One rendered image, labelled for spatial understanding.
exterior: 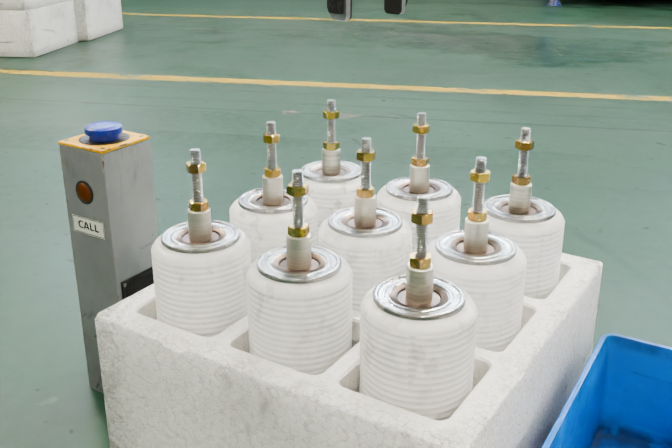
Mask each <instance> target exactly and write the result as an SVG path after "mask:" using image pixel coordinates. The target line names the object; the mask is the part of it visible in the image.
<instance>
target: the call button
mask: <svg viewBox="0 0 672 448"><path fill-rule="evenodd" d="M84 131H85V135H87V136H89V140H91V141H95V142H107V141H113V140H116V139H118V138H119V134H120V133H122V132H123V129H122V124H121V123H119V122H116V121H97V122H92V123H89V124H87V125H86V126H85V127H84Z"/></svg>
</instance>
